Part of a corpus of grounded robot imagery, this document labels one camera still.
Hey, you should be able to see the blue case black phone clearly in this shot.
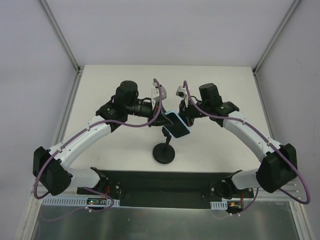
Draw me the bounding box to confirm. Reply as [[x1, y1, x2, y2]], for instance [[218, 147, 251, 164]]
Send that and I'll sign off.
[[163, 110, 191, 139]]

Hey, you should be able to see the black phone stand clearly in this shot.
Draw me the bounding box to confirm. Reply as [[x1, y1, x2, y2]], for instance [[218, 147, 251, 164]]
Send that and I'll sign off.
[[152, 134, 176, 165]]

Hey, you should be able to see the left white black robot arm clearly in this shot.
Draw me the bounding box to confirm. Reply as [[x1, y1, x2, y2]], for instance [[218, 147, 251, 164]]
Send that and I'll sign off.
[[32, 79, 169, 200]]

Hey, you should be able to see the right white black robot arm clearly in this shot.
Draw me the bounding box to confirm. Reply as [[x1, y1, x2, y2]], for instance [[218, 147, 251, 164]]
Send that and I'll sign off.
[[176, 83, 298, 200]]

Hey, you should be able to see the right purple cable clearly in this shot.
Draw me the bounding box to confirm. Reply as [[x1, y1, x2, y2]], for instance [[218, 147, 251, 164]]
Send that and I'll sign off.
[[183, 80, 312, 218]]

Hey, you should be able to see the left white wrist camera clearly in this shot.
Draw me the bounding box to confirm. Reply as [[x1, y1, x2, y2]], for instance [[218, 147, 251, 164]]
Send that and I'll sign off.
[[150, 86, 167, 103]]

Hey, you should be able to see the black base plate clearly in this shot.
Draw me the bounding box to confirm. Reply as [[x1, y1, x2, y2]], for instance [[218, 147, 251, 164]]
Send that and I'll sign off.
[[76, 169, 261, 208]]

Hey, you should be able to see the left aluminium frame post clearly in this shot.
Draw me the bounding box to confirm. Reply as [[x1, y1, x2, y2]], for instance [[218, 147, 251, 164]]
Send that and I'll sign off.
[[37, 0, 81, 74]]

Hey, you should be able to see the aluminium frame post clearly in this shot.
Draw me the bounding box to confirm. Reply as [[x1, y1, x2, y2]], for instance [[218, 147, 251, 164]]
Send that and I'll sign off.
[[37, 0, 81, 74], [252, 0, 304, 76]]

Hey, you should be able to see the right white cable duct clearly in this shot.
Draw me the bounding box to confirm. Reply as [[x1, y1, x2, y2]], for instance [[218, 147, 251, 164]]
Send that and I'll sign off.
[[210, 200, 228, 211]]

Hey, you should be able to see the white cable duct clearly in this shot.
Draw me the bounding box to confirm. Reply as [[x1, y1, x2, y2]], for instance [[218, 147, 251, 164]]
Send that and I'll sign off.
[[42, 196, 120, 208], [210, 200, 228, 211]]

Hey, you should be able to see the left white cable duct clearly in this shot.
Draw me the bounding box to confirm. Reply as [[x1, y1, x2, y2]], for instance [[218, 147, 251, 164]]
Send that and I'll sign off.
[[42, 196, 120, 208]]

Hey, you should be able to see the aluminium rail right side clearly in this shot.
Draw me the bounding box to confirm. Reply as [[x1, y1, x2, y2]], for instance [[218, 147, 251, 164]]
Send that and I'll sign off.
[[281, 179, 305, 200]]

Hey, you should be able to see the right aluminium frame post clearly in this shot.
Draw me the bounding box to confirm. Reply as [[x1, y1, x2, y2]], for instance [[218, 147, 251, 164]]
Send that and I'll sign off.
[[252, 0, 304, 76]]

